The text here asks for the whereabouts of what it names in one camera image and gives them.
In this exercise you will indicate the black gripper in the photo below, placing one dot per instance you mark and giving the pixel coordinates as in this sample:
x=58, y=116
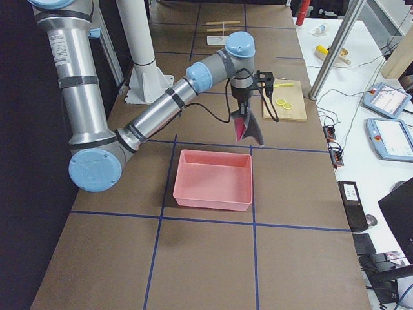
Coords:
x=241, y=95

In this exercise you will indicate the grey cleaning cloth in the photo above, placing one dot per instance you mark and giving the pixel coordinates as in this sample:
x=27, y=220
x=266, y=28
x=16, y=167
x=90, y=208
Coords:
x=246, y=125

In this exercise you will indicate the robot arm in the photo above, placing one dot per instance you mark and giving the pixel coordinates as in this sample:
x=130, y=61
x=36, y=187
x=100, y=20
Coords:
x=98, y=153

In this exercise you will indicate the front lemon slice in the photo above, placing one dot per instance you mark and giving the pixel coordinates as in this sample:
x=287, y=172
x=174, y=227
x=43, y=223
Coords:
x=288, y=106

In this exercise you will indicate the bamboo cutting board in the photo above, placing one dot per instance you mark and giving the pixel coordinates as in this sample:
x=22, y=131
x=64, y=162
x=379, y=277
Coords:
x=288, y=100

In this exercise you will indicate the yellow plastic knife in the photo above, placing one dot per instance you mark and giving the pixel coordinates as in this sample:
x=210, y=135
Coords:
x=278, y=85

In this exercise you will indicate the inner wooden rack rod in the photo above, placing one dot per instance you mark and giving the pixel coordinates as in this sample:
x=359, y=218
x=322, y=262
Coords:
x=222, y=29

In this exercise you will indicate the wooden rack rod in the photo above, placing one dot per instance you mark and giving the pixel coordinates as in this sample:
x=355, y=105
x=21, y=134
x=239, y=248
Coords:
x=222, y=29
x=223, y=22

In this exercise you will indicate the outer wooden rack rod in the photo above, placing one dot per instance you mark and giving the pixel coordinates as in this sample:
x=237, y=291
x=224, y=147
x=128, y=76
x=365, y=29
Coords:
x=223, y=22

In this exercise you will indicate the pink plastic bin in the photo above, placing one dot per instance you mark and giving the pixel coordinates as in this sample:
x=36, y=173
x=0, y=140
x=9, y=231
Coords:
x=214, y=180

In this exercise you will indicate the red cylinder bottle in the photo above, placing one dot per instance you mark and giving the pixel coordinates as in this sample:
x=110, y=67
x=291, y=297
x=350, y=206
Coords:
x=302, y=12

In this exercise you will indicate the far teach pendant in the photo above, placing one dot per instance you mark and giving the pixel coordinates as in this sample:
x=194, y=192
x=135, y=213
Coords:
x=385, y=100

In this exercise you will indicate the teach pendant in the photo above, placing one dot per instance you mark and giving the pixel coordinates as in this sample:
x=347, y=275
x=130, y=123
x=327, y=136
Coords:
x=385, y=100
x=390, y=139

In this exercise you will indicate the near teach pendant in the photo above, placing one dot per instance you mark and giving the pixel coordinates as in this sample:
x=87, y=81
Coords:
x=390, y=139

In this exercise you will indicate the black box with label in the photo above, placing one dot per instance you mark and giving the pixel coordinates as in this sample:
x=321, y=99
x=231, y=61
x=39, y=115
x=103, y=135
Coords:
x=352, y=206

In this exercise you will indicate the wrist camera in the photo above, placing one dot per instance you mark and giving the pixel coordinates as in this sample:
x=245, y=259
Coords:
x=265, y=81

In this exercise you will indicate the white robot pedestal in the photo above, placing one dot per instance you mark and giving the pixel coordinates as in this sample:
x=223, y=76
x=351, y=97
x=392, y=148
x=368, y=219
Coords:
x=147, y=82

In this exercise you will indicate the aluminium frame post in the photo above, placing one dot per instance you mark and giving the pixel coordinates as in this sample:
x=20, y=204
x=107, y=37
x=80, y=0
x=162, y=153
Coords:
x=345, y=28

